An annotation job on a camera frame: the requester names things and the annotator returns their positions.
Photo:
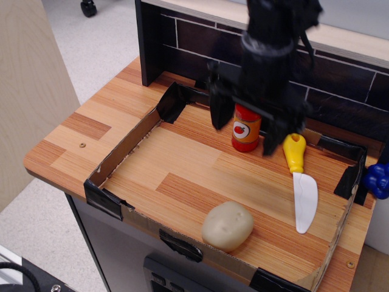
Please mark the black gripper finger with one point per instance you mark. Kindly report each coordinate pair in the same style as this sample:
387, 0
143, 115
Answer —
276, 131
222, 108

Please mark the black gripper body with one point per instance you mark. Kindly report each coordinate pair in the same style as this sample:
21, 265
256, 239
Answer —
262, 83

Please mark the red hot sauce bottle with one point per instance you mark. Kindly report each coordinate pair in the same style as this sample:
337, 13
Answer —
246, 129

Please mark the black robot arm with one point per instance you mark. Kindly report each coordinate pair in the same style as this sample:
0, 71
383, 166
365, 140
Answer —
276, 26

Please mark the taped cardboard fence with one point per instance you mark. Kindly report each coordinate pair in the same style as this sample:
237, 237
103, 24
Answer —
173, 168

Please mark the dark tile backsplash shelf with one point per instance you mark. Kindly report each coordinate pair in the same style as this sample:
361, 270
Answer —
343, 91

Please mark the beige toy potato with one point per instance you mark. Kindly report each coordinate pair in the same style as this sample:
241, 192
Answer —
227, 226

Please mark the blue toy grapes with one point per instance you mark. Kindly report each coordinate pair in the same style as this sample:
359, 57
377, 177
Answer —
376, 180

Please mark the black caster wheel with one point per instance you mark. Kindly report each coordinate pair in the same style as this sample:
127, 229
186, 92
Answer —
88, 8

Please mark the grey cabinet under table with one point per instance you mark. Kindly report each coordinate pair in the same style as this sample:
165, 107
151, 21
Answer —
131, 260

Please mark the light wooden panel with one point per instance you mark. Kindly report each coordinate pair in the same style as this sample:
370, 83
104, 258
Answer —
36, 91

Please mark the yellow handled toy knife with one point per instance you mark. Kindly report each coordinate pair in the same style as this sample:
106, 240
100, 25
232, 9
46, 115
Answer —
305, 186

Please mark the black equipment with cable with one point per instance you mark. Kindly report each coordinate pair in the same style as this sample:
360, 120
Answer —
23, 275

